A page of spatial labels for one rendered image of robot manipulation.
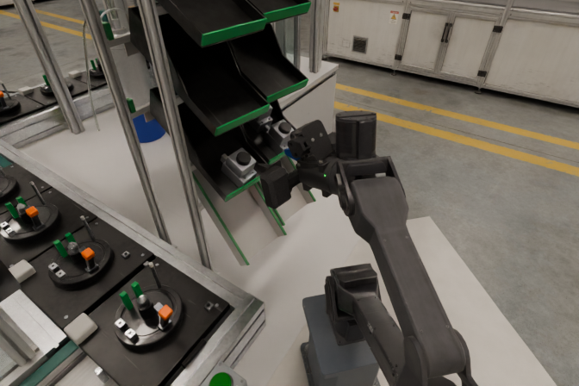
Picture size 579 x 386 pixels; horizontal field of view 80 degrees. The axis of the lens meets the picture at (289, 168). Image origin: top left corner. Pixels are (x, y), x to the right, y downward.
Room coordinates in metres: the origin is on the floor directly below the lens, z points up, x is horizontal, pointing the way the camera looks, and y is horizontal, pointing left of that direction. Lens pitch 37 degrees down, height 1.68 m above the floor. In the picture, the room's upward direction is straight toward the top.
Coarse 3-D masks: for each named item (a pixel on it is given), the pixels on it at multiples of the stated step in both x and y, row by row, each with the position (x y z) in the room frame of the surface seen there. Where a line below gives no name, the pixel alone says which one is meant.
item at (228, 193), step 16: (160, 112) 0.66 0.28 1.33; (192, 112) 0.73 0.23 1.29; (192, 128) 0.69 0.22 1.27; (240, 128) 0.68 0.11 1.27; (192, 144) 0.65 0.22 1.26; (208, 144) 0.66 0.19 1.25; (224, 144) 0.67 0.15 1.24; (240, 144) 0.68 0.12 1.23; (192, 160) 0.60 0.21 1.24; (208, 160) 0.62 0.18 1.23; (256, 160) 0.65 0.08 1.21; (208, 176) 0.56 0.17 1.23; (224, 176) 0.59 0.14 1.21; (256, 176) 0.61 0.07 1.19; (224, 192) 0.53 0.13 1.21; (240, 192) 0.56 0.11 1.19
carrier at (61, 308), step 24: (72, 240) 0.57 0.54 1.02; (96, 240) 0.60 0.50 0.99; (120, 240) 0.61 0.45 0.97; (24, 264) 0.52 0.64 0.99; (48, 264) 0.54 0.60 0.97; (72, 264) 0.52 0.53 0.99; (96, 264) 0.52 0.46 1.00; (120, 264) 0.54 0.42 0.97; (24, 288) 0.47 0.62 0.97; (48, 288) 0.47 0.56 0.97; (72, 288) 0.47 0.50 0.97; (96, 288) 0.47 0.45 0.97; (48, 312) 0.41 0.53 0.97; (72, 312) 0.41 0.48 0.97
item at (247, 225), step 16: (208, 192) 0.63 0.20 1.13; (256, 192) 0.66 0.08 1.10; (208, 208) 0.59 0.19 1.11; (224, 208) 0.62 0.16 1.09; (240, 208) 0.63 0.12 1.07; (256, 208) 0.65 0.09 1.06; (224, 224) 0.55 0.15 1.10; (240, 224) 0.60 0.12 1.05; (256, 224) 0.61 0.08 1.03; (272, 224) 0.62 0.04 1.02; (240, 240) 0.57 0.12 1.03; (256, 240) 0.58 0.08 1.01; (272, 240) 0.60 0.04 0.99; (240, 256) 0.52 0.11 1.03
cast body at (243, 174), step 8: (240, 152) 0.59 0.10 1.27; (224, 160) 0.61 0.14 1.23; (232, 160) 0.57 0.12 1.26; (240, 160) 0.57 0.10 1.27; (248, 160) 0.57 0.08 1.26; (224, 168) 0.59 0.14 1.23; (232, 168) 0.57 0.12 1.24; (240, 168) 0.56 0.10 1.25; (248, 168) 0.57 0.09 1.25; (232, 176) 0.58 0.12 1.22; (240, 176) 0.56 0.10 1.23; (248, 176) 0.57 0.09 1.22; (240, 184) 0.56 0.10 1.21
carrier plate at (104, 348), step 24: (168, 264) 0.54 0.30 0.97; (192, 288) 0.47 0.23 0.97; (96, 312) 0.41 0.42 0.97; (192, 312) 0.41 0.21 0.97; (216, 312) 0.41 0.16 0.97; (96, 336) 0.36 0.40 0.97; (192, 336) 0.36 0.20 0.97; (96, 360) 0.31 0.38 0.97; (120, 360) 0.31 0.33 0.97; (144, 360) 0.31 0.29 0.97; (168, 360) 0.31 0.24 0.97; (120, 384) 0.27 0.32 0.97; (144, 384) 0.27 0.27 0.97
